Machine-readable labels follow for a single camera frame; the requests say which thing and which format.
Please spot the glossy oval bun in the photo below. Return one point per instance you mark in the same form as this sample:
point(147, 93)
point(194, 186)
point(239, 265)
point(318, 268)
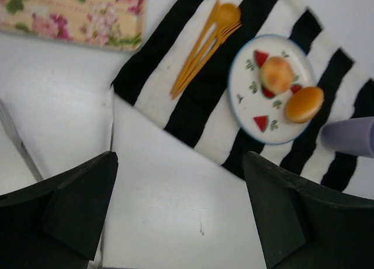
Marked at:
point(304, 105)

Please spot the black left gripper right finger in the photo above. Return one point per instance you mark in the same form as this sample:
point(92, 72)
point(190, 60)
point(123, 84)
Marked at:
point(302, 224)

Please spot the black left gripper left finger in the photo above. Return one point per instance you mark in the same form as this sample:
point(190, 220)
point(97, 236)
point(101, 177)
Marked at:
point(73, 210)

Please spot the watermelon pattern plate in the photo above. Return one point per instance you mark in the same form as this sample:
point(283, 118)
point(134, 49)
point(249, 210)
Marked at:
point(260, 113)

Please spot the purple padded finger of the right gripper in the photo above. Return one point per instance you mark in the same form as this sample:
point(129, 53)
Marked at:
point(351, 136)

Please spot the steel kitchen tongs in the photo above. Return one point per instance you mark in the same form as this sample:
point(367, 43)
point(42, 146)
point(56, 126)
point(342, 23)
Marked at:
point(17, 146)

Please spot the floral serving tray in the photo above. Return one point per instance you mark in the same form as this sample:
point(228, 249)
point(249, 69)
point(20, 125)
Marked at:
point(110, 24)

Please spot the orange plastic spoon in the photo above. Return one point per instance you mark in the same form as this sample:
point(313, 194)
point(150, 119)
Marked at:
point(227, 15)

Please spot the black white striped cloth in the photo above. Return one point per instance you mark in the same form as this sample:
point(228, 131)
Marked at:
point(201, 117)

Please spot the small round bun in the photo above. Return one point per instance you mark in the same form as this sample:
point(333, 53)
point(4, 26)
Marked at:
point(277, 75)

